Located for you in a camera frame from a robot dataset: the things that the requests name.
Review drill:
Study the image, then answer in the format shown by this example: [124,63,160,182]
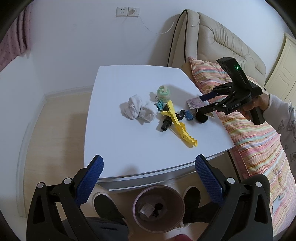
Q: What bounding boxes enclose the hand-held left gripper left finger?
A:
[26,155,104,241]

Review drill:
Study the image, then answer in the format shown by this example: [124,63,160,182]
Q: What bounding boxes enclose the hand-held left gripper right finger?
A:
[195,154,274,241]

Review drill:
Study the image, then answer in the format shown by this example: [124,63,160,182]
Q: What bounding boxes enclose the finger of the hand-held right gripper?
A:
[196,97,234,118]
[200,83,234,102]

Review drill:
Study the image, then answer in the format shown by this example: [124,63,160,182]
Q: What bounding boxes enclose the pink banknote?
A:
[186,97,204,109]

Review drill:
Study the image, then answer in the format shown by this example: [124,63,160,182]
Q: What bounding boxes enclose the yellow plastic hair clip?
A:
[161,100,199,148]

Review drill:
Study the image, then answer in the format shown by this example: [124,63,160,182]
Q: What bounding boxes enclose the black forked plastic part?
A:
[161,109,186,132]

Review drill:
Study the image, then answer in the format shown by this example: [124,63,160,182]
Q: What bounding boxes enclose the pink round trash bin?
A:
[132,185,185,233]

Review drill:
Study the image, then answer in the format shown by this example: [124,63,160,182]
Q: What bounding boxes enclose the white sock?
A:
[120,94,143,120]
[136,101,159,124]

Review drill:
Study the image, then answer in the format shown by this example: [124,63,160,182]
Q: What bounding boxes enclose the person's right forearm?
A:
[266,94,296,167]

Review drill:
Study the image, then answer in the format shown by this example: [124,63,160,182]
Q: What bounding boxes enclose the person's right hand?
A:
[240,94,270,121]

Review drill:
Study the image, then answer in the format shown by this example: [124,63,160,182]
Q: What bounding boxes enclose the blue binder clip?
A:
[184,109,200,121]

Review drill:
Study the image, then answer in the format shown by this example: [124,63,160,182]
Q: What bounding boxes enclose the black shoe white sole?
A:
[181,185,202,229]
[94,191,127,220]

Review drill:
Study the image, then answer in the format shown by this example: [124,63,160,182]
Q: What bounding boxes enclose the teal binder clip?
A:
[154,96,166,112]

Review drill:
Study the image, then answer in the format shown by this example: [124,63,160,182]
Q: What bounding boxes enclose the cream panelled door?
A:
[264,32,296,105]

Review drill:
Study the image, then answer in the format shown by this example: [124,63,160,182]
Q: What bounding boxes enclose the white table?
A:
[84,65,235,192]

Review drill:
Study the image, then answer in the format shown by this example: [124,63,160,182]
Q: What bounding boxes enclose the pastel striped cushion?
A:
[188,57,296,233]

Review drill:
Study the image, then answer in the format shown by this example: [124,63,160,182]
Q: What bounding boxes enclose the cream leather sofa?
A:
[168,9,269,90]

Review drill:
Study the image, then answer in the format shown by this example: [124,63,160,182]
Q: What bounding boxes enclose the dark scrap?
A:
[154,203,168,217]

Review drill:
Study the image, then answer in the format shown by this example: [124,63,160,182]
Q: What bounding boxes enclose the crumpled clear wrapper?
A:
[139,203,155,217]

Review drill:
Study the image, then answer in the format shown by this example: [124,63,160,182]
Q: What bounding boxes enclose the pink dotted curtain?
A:
[0,4,32,71]

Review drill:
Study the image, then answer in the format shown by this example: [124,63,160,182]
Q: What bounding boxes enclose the thin white cable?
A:
[135,9,201,36]

